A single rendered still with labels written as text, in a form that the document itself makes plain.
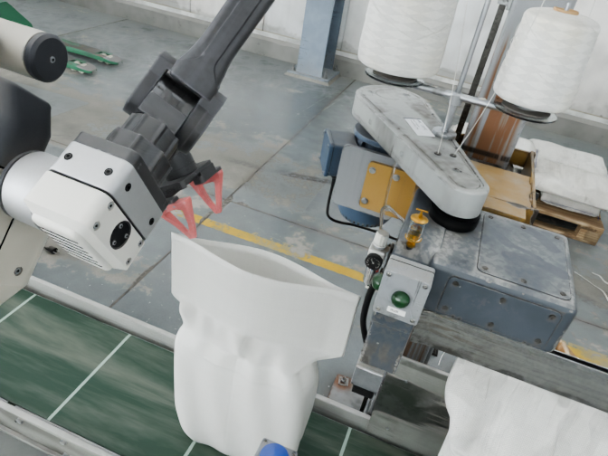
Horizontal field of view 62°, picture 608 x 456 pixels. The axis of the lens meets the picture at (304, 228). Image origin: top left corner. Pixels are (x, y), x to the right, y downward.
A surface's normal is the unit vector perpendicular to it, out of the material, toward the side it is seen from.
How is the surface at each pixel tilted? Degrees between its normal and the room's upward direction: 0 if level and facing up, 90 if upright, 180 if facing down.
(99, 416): 0
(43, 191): 30
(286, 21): 90
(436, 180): 90
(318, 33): 92
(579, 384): 90
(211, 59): 80
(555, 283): 0
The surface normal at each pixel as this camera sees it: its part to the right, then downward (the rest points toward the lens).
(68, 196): -0.07, -0.47
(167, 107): 0.48, -0.18
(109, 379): 0.15, -0.82
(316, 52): -0.35, 0.48
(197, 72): 0.07, 0.42
